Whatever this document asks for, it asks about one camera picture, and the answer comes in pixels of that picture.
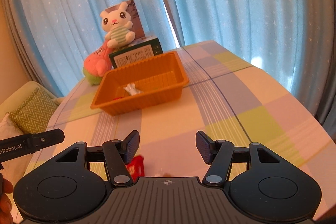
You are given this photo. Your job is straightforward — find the white cushion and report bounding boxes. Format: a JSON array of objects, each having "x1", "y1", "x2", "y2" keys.
[{"x1": 1, "y1": 113, "x2": 33, "y2": 185}]

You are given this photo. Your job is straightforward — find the plaid tablecloth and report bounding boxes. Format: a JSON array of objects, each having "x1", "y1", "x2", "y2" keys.
[{"x1": 27, "y1": 40, "x2": 335, "y2": 218}]

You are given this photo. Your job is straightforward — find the brown picture card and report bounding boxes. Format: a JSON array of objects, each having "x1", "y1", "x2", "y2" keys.
[{"x1": 100, "y1": 0, "x2": 145, "y2": 40}]

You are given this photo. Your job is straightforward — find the red double-happiness candy packet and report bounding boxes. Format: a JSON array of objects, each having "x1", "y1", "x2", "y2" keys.
[{"x1": 126, "y1": 155, "x2": 145, "y2": 182}]

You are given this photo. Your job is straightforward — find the white rabbit plush toy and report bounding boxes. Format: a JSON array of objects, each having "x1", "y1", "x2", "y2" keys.
[{"x1": 100, "y1": 2, "x2": 135, "y2": 49}]

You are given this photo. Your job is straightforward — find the cream sofa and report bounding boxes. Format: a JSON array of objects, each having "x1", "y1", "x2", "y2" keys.
[{"x1": 0, "y1": 81, "x2": 65, "y2": 120}]

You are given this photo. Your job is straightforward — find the blue star curtain right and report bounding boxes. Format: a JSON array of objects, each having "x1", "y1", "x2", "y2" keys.
[{"x1": 162, "y1": 0, "x2": 335, "y2": 135}]

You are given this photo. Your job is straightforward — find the orange plastic tray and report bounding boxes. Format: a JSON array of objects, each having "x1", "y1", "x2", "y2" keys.
[{"x1": 91, "y1": 51, "x2": 189, "y2": 116}]

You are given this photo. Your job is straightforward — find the pink starfish plush toy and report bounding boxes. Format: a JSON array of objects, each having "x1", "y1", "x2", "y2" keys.
[{"x1": 83, "y1": 40, "x2": 113, "y2": 85}]

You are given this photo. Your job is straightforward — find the green chevron cushion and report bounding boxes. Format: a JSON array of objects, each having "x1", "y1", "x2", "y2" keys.
[{"x1": 9, "y1": 88, "x2": 58, "y2": 134}]

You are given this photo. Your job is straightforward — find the person's left hand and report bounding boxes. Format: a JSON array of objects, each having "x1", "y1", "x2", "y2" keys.
[{"x1": 0, "y1": 176, "x2": 14, "y2": 224}]

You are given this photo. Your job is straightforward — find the blue star curtain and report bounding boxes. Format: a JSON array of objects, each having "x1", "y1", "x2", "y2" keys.
[
  {"x1": 162, "y1": 0, "x2": 335, "y2": 135},
  {"x1": 1, "y1": 0, "x2": 180, "y2": 96}
]

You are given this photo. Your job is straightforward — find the dark green tea box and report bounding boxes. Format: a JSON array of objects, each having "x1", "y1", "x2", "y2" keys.
[{"x1": 109, "y1": 35, "x2": 163, "y2": 69}]

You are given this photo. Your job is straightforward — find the white snack wrapper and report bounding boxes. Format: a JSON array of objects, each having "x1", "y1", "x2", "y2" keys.
[{"x1": 123, "y1": 83, "x2": 142, "y2": 96}]

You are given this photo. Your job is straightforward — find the blue star curtain left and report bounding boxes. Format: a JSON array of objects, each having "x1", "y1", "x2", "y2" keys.
[{"x1": 1, "y1": 0, "x2": 180, "y2": 96}]

